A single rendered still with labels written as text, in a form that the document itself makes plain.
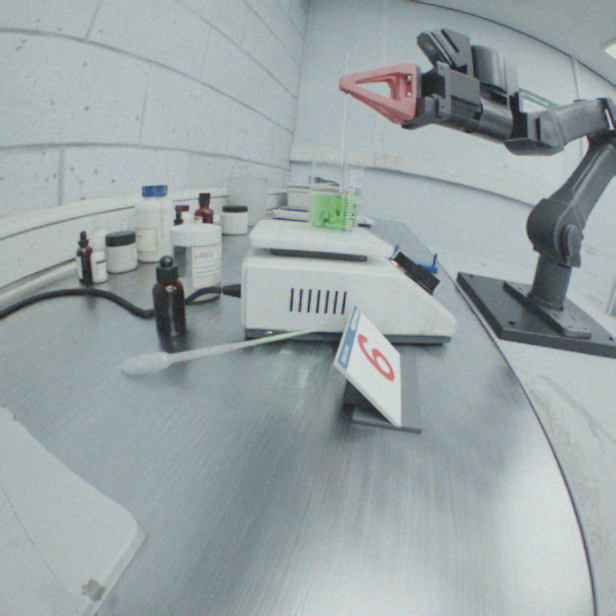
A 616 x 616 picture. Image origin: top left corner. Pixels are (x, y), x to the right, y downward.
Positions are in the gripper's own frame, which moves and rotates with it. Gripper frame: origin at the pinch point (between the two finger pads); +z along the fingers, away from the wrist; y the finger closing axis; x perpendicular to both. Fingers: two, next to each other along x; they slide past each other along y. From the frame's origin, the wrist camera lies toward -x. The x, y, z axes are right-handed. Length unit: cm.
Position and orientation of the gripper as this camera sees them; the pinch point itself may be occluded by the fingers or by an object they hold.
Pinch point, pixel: (347, 83)
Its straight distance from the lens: 34.2
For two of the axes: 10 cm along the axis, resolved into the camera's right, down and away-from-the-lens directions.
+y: 0.8, 3.8, -9.2
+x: -0.5, 9.2, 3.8
